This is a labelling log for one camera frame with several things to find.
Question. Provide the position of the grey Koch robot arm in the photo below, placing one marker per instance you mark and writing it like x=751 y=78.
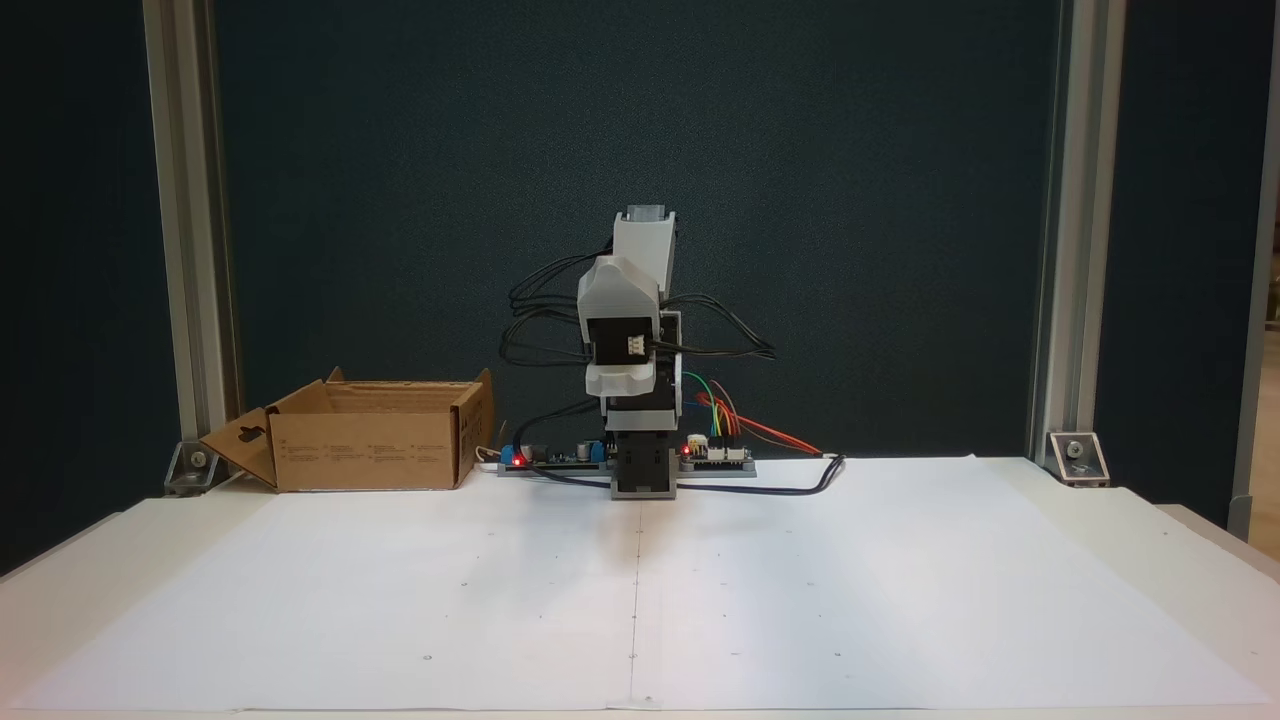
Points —
x=640 y=465

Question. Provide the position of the blue circuit board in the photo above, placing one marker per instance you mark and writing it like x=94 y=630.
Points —
x=560 y=461

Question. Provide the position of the brown cardboard box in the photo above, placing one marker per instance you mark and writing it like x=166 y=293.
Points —
x=360 y=455

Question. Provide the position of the clear tape piece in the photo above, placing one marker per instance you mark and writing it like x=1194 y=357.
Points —
x=648 y=702

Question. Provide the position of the metal corner bracket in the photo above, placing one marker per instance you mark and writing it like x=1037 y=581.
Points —
x=1078 y=458
x=195 y=468

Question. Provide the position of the aluminium frame post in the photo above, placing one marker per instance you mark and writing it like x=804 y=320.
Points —
x=1255 y=250
x=190 y=250
x=1080 y=250

